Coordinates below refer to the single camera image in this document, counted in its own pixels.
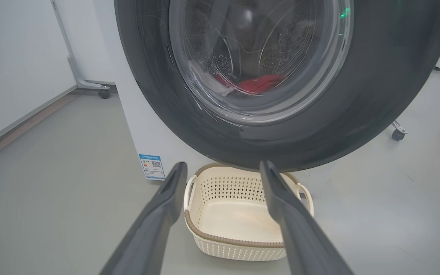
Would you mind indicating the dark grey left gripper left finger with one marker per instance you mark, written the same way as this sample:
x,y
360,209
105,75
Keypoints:
x,y
147,233

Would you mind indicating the dark grey round washer door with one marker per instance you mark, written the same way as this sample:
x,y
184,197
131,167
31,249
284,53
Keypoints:
x,y
376,95

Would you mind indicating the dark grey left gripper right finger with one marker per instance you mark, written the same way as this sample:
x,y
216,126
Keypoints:
x,y
300,236

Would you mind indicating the red and white basketball jersey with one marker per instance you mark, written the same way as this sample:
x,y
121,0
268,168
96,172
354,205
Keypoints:
x,y
260,84

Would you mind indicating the white wheeled partition panel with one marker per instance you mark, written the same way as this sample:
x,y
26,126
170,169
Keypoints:
x,y
75,68

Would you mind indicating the cream perforated laundry basket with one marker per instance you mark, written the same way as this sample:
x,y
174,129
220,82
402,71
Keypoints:
x,y
231,221

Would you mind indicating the white front-load washing machine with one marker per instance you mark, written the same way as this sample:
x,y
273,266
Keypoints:
x,y
147,130

